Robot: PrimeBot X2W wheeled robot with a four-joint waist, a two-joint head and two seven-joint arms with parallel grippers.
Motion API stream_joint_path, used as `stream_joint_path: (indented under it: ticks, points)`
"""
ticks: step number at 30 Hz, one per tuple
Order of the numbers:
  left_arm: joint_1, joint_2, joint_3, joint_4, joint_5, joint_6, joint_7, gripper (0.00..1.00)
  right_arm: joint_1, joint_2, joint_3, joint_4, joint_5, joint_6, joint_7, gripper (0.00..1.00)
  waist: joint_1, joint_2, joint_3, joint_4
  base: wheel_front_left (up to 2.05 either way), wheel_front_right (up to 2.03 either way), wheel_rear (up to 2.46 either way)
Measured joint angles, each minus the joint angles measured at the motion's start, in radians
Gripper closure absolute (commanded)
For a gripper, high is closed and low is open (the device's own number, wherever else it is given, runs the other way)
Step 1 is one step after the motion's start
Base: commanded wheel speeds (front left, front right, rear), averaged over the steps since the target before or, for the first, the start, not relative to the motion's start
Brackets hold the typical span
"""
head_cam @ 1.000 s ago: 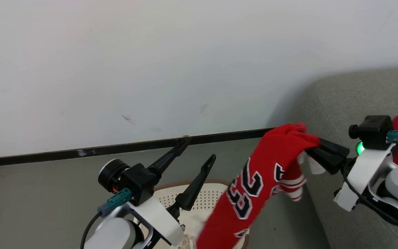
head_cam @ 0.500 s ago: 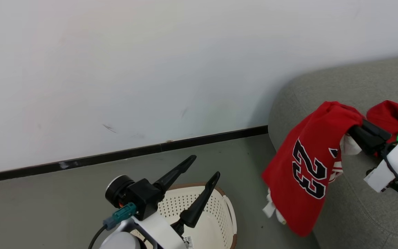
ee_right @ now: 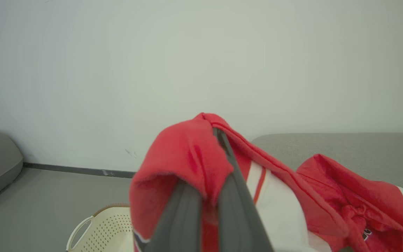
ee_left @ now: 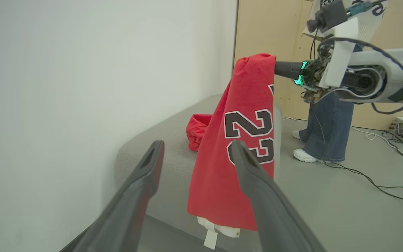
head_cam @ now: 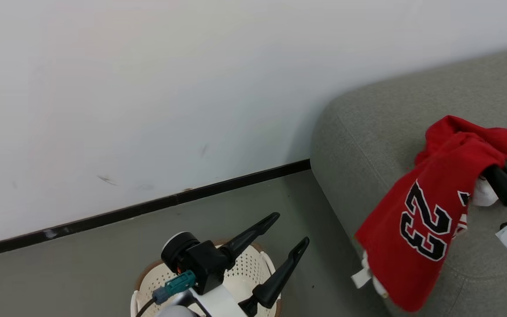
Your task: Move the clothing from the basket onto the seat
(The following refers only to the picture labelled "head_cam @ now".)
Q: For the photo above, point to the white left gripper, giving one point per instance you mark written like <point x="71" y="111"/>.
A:
<point x="216" y="306"/>

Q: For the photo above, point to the black wall baseboard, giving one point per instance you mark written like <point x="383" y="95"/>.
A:
<point x="148" y="209"/>

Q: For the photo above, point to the beige perforated laundry basket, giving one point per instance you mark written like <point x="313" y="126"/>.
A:
<point x="253" y="264"/>

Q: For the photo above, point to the grey fabric sofa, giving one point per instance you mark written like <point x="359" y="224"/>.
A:
<point x="368" y="145"/>

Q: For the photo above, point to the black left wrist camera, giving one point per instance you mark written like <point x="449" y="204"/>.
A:
<point x="200" y="262"/>

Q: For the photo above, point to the red basketball jersey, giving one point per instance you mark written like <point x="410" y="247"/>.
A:
<point x="429" y="185"/>

